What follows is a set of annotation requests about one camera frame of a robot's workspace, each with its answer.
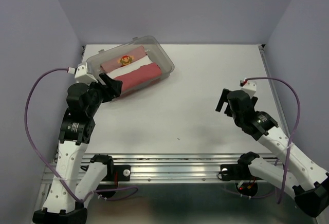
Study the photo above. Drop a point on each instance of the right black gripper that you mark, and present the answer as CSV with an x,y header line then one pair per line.
x,y
223,97

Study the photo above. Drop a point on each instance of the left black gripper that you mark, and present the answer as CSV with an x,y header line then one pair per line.
x,y
114,87

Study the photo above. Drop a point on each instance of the dusty red t shirt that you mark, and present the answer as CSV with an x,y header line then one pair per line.
x,y
139,76

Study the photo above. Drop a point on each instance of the clear plastic storage bin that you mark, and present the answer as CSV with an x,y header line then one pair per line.
x,y
153,50

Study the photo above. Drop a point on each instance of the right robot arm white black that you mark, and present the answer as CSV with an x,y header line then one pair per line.
x,y
305,181

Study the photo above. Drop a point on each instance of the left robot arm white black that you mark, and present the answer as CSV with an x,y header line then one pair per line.
x,y
68,197

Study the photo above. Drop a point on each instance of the white rolled t shirt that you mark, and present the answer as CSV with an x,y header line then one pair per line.
x,y
129,68

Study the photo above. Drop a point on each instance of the pink rolled mario t shirt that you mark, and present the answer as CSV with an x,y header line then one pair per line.
x,y
123,60

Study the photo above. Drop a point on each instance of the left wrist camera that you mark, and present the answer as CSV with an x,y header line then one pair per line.
x,y
82,74

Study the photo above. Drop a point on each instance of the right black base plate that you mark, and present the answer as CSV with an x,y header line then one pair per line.
x,y
229,172

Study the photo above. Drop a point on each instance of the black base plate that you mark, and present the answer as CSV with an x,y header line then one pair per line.
x,y
229,172
120,173

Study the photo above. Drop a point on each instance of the aluminium frame rail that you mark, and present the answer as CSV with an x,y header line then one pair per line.
x,y
174,168

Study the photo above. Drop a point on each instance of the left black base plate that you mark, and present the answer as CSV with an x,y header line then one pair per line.
x,y
120,173

